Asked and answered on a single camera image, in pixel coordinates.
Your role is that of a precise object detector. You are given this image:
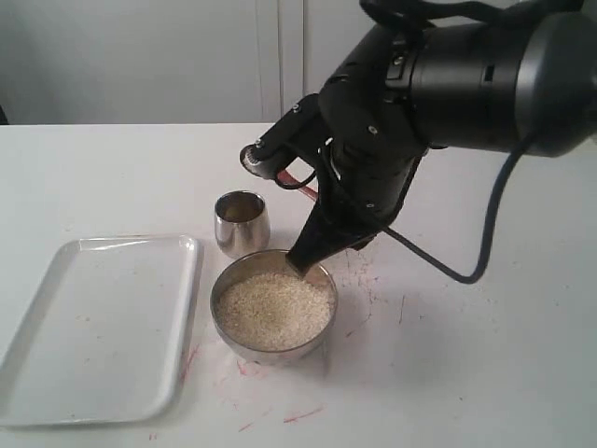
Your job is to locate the small steel cup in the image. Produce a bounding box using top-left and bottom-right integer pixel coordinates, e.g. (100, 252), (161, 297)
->
(214, 190), (271, 259)

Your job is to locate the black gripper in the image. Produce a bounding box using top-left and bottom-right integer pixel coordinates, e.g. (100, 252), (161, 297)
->
(285, 25), (426, 276)

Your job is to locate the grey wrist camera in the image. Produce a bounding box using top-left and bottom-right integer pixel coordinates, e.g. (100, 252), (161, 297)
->
(240, 93), (330, 180)

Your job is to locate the black camera cable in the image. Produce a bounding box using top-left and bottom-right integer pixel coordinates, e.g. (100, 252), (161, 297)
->
(274, 0), (597, 285)

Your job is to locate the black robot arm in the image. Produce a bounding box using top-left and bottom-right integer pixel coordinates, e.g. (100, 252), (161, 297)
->
(286, 1), (596, 285)

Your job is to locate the white cabinet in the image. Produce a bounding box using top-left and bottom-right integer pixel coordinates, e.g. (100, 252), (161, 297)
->
(1, 0), (372, 124)

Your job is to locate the brown wooden spoon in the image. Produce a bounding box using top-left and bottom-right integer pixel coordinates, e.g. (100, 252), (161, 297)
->
(274, 170), (318, 202)

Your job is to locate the steel bowl of rice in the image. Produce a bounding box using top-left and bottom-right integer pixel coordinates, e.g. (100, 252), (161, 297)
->
(210, 249), (339, 365)

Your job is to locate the white rectangular tray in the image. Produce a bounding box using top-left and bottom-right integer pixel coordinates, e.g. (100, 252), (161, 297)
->
(1, 235), (203, 427)

